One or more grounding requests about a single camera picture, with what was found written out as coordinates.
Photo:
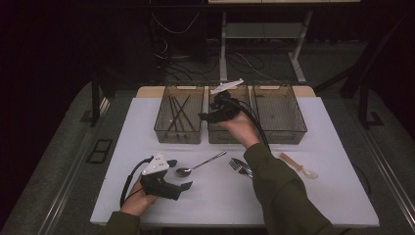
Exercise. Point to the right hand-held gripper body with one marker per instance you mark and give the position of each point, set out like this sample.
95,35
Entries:
228,111

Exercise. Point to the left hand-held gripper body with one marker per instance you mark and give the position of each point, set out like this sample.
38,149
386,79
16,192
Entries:
158,186

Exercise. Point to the metal spoon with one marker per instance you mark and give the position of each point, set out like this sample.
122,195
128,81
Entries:
183,172

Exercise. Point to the translucent grey plastic bin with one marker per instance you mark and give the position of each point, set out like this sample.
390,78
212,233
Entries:
195,107
280,114
241,130

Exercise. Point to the black chopstick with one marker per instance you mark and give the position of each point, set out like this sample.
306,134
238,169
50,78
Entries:
171,119
172,107

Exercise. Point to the tan spoon with clear bowl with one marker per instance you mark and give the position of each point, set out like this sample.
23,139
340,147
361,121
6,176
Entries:
290,161

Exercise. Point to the person's left hand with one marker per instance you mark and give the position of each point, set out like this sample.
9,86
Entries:
135,202

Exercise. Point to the grey metal desk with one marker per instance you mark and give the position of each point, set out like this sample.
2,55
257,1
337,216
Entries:
261,30

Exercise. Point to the black metal stand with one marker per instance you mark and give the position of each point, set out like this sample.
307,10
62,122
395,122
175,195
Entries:
363,104
95,104

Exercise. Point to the metal floor rail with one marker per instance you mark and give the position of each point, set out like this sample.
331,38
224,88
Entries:
394,179
72,173

